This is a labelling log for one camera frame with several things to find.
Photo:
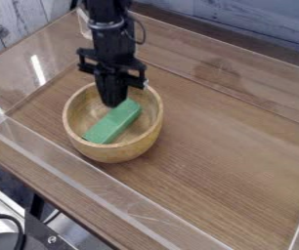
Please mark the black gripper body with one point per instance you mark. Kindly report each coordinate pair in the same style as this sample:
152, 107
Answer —
111, 59

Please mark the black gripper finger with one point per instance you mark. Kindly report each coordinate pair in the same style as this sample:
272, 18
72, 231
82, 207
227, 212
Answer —
104, 88
119, 91

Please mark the green rectangular block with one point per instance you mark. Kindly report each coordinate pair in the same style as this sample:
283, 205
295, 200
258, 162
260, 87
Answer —
114, 123

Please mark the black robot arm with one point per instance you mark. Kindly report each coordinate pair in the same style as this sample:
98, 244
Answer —
111, 11

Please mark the brown wooden bowl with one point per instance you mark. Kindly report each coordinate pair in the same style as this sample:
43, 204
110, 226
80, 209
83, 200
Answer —
84, 109

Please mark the black table leg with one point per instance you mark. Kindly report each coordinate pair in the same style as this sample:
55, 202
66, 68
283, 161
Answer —
36, 206

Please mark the clear acrylic corner bracket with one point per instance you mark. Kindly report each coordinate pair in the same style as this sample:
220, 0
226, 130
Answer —
84, 23

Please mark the clear acrylic tray wall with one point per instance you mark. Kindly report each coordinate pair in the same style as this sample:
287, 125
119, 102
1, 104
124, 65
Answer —
216, 185

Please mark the black metal bracket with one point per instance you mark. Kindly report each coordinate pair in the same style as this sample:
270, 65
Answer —
42, 238

